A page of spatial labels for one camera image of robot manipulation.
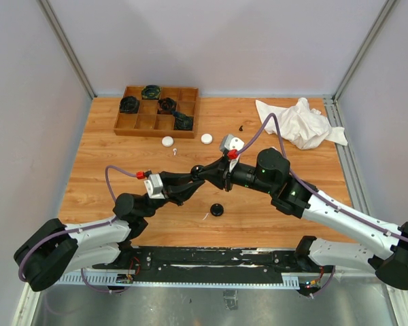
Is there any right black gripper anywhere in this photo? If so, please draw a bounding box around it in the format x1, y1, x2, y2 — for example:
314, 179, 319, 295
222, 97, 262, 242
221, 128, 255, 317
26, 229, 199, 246
199, 154, 275, 195

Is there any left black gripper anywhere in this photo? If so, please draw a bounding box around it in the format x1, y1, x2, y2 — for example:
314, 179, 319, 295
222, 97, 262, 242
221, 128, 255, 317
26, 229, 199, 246
139, 170, 205, 218

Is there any black earbud charging case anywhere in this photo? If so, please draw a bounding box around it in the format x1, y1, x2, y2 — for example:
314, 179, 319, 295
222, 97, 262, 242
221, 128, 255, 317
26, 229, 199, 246
210, 203, 224, 217

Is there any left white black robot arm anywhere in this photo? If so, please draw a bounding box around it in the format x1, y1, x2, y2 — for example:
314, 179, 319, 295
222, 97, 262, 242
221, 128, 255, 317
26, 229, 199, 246
14, 171, 204, 291

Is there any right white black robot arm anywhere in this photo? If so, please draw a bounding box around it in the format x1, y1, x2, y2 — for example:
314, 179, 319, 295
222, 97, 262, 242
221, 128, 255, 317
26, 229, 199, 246
191, 148, 408, 290

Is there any white round case right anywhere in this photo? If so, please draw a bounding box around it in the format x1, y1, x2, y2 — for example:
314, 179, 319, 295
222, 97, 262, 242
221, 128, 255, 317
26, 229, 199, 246
201, 133, 213, 145

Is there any white round case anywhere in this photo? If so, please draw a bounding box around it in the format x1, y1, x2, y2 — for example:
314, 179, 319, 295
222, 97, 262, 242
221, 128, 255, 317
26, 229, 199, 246
201, 133, 213, 145
161, 136, 174, 147

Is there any white round case left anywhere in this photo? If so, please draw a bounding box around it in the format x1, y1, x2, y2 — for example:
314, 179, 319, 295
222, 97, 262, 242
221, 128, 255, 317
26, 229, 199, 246
161, 136, 174, 147

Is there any dark rolled fabric bottom right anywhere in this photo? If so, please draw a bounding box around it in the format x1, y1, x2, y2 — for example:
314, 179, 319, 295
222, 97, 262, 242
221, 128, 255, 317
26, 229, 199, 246
172, 111, 194, 131

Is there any dark rolled fabric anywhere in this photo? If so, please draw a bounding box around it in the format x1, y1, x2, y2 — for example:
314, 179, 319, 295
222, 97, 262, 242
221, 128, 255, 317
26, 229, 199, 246
119, 96, 140, 114
172, 111, 194, 131
158, 97, 177, 115
141, 85, 162, 100

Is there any wooden compartment tray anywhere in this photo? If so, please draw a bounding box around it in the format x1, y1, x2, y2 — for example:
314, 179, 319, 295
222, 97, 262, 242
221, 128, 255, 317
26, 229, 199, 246
114, 85, 199, 139

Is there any dark rolled fabric middle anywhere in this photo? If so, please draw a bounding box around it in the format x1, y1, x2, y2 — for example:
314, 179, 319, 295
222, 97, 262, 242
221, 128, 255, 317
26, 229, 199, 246
158, 97, 177, 115

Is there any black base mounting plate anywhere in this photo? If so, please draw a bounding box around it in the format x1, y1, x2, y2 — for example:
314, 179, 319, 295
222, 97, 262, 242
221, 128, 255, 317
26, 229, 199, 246
93, 247, 332, 276

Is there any dark rolled fabric far left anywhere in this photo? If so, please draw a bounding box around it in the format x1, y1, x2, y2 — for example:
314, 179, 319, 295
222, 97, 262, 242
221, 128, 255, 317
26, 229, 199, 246
119, 96, 140, 114

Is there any dark rolled fabric top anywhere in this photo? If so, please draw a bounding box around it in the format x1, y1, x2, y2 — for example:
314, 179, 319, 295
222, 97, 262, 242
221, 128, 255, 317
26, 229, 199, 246
141, 85, 162, 100

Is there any white crumpled cloth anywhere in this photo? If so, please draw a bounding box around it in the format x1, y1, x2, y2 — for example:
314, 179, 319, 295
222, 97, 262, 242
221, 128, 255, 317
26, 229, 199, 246
256, 98, 348, 150

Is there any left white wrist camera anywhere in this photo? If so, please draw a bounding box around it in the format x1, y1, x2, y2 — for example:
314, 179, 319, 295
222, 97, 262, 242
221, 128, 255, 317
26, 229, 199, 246
136, 170, 165, 200

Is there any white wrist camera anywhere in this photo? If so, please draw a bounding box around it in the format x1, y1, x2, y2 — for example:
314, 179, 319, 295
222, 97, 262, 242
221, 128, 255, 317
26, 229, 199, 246
219, 134, 245, 173
136, 170, 165, 200

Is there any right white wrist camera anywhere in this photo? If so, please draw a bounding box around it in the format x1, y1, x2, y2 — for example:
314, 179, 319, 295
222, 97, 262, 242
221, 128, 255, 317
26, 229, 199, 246
219, 134, 245, 173

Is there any white slotted cable duct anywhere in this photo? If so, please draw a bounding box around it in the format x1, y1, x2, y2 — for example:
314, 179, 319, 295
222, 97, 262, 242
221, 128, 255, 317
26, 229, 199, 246
56, 268, 300, 290

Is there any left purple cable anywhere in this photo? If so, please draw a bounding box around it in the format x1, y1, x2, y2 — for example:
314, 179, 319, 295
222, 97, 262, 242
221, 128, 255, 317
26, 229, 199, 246
18, 164, 143, 295

